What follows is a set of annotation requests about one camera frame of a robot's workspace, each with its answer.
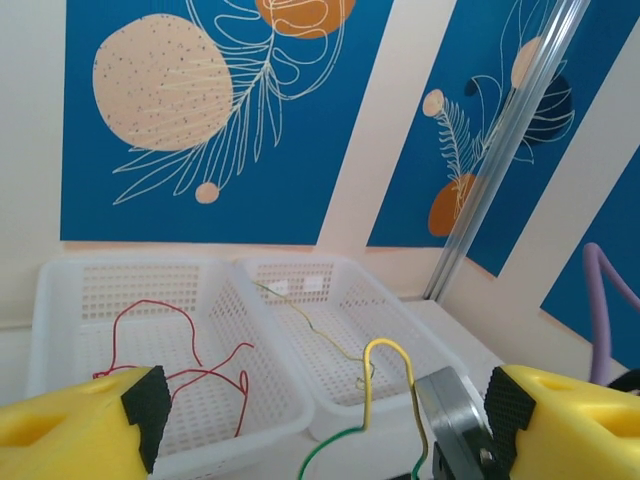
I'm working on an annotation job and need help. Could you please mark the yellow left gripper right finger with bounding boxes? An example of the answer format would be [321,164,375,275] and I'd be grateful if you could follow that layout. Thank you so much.
[482,363,640,480]

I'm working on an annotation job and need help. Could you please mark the white perforated plastic basket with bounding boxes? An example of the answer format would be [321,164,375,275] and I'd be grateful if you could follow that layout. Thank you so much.
[27,253,317,477]

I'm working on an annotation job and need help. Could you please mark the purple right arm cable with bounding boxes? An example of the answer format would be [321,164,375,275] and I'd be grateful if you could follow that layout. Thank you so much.
[581,241,640,387]

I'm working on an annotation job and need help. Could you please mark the white perforated basket with stickers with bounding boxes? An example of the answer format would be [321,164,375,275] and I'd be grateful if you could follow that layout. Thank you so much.
[232,253,470,442]

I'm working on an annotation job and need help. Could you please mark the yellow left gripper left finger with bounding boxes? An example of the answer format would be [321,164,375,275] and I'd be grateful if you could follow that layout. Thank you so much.
[0,364,174,480]

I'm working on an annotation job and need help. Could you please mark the aluminium frame post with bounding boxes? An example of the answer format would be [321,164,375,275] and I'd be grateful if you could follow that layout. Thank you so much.
[423,0,592,302]

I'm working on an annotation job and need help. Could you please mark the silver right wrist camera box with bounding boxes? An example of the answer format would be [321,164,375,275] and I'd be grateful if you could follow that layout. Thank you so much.
[413,366,501,480]

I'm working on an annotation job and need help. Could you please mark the thin red cable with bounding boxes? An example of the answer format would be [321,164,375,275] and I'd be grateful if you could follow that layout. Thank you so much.
[92,298,256,442]

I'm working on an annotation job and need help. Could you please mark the thin yellow-green cable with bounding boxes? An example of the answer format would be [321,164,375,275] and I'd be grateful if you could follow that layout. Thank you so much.
[252,279,432,480]

